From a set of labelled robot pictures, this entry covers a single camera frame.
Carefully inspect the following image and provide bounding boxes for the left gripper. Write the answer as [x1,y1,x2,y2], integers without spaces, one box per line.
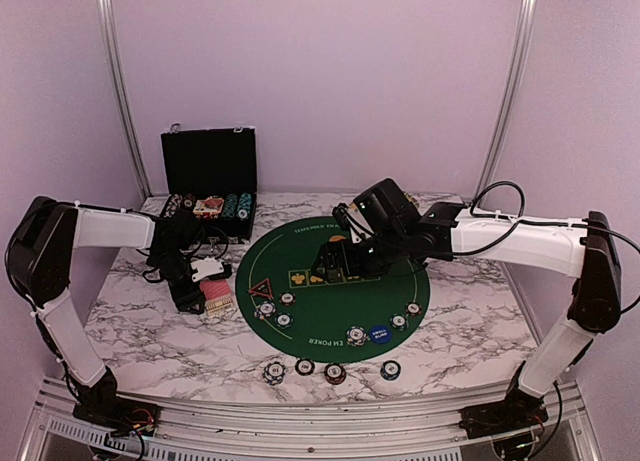
[149,249,205,314]

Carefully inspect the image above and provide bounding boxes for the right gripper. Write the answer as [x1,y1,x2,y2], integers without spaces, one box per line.
[310,227,409,284]

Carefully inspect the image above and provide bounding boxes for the red-backed playing card deck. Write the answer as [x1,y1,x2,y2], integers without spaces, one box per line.
[200,279,235,317]

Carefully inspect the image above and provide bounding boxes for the triangular all-in button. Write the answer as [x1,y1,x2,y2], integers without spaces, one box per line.
[248,278,274,300]

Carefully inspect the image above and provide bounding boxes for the placed ten chips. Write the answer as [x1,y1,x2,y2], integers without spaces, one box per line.
[346,326,369,347]
[254,301,277,320]

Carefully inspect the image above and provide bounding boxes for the placed hundred chip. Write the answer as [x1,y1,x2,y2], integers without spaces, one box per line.
[406,302,422,316]
[279,292,296,306]

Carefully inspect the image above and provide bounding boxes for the placed fifty chip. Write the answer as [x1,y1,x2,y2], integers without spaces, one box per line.
[389,314,409,331]
[275,313,293,329]

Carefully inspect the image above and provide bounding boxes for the blue small blind button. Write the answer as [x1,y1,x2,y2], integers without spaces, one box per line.
[368,325,392,344]

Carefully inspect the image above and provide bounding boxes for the blue ten chip stack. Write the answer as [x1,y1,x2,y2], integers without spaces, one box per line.
[262,361,286,386]

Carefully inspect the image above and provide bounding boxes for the hundred chip front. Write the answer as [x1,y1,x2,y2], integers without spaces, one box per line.
[294,358,315,376]

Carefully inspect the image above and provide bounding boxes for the green fifty chip stack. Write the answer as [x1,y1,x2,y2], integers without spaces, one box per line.
[380,360,401,381]

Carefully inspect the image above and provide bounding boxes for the orange hundred chip stack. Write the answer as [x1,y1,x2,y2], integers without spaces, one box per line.
[324,363,346,385]

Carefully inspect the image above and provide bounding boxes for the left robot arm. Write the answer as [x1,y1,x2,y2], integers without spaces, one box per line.
[4,196,205,426]

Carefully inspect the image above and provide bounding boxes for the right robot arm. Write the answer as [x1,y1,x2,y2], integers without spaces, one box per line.
[311,178,623,429]

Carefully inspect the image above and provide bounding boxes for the card deck in case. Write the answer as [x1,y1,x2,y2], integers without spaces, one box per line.
[193,196,225,218]

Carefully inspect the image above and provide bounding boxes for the round green poker mat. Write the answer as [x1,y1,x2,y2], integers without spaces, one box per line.
[235,217,431,364]

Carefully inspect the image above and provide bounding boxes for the orange-black chip row in case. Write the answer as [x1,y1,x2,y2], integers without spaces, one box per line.
[181,194,196,209]

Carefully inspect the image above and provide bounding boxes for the blue-tan chip row in case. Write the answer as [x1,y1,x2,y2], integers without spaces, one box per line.
[161,194,182,218]

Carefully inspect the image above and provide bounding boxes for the green chip row in case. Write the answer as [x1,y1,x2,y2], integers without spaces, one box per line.
[221,193,239,219]

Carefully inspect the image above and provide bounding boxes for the teal chip row in case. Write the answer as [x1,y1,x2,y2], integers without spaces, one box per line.
[236,193,252,220]

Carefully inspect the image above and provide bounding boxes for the black poker chip case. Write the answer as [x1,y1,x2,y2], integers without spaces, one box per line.
[161,127,258,244]

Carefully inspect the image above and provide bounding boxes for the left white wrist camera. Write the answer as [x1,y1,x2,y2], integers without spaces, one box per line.
[190,257,232,282]

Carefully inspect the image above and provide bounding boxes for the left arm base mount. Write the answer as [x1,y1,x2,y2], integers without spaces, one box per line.
[73,398,160,435]

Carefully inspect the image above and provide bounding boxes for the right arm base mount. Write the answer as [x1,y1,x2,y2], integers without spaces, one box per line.
[459,401,549,439]

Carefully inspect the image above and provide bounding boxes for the front aluminium rail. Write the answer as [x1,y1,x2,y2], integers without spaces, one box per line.
[14,375,601,461]

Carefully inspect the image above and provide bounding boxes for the right aluminium frame post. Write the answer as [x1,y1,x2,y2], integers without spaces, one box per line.
[475,0,538,196]

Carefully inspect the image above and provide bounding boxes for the aluminium frame post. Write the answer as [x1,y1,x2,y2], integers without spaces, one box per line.
[97,0,152,199]
[475,0,538,196]

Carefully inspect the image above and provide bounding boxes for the left aluminium frame post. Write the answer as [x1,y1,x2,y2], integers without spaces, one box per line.
[97,0,152,199]

